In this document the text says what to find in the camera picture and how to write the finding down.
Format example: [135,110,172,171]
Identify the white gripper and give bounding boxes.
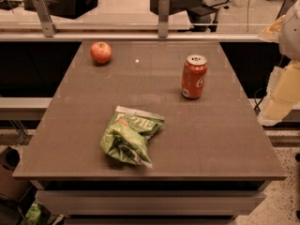
[258,0,300,127]

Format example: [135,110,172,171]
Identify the green jalapeno chip bag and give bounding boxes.
[100,106,165,169]

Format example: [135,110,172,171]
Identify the red apple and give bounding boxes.
[90,41,113,64]

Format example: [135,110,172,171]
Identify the green bag under table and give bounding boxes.
[20,202,52,225]

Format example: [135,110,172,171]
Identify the orange soda can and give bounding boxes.
[181,54,208,99]

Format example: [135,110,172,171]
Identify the grey drawer under table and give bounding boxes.
[36,190,265,217]

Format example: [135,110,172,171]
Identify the brown cardboard box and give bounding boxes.
[0,146,31,202]

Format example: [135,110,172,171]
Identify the black cable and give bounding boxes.
[253,54,286,113]

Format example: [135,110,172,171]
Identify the right metal rail bracket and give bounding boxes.
[277,0,299,18]

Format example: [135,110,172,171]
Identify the metal rail bracket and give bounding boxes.
[32,0,57,38]
[277,0,299,18]
[157,0,170,38]

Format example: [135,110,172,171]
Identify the middle metal rail bracket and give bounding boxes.
[157,0,170,38]

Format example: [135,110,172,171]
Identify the left metal rail bracket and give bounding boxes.
[32,0,57,38]

